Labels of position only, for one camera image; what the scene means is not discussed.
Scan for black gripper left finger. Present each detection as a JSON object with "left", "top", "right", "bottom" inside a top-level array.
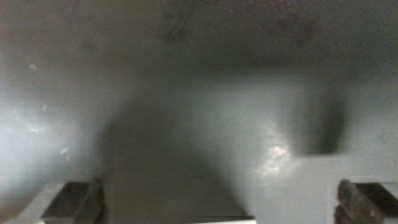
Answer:
[{"left": 42, "top": 179, "right": 109, "bottom": 224}]

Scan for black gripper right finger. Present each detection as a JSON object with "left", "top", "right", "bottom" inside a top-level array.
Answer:
[{"left": 335, "top": 180, "right": 398, "bottom": 224}]

